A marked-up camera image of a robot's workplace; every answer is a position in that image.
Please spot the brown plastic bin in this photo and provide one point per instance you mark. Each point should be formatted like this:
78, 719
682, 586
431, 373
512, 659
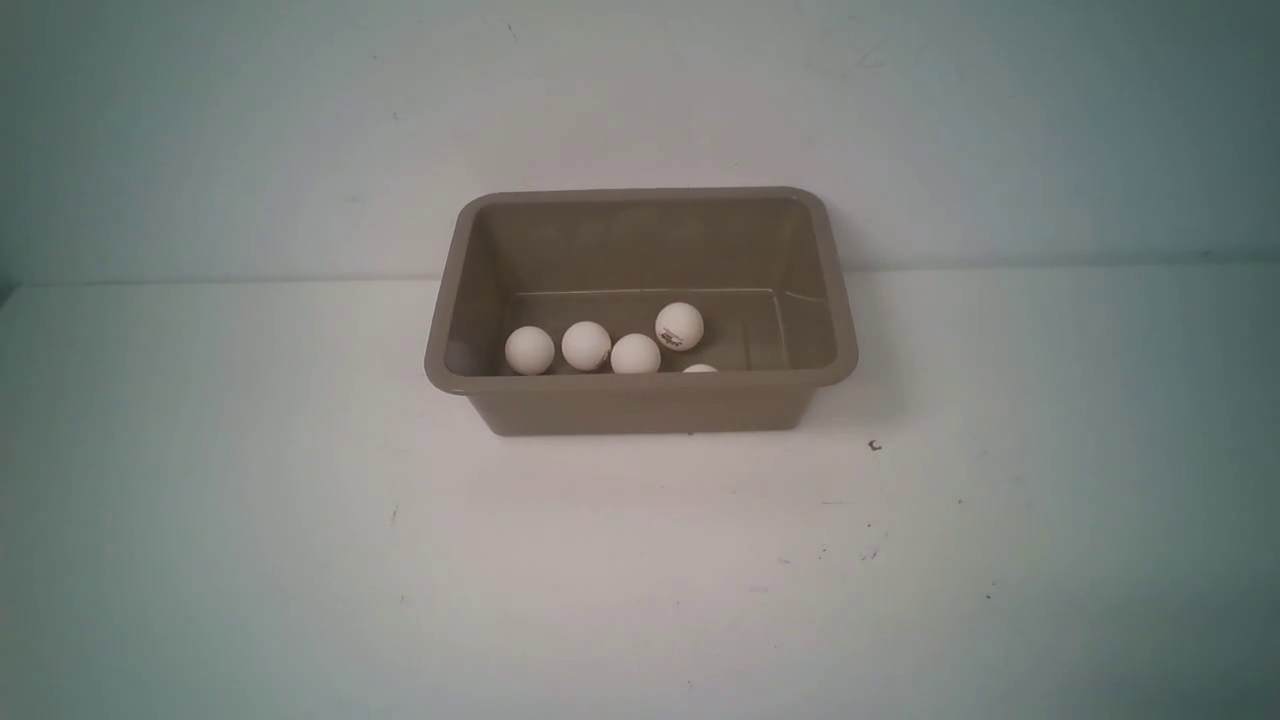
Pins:
760, 263

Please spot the white table-tennis ball with logo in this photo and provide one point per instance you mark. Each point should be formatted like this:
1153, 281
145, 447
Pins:
529, 350

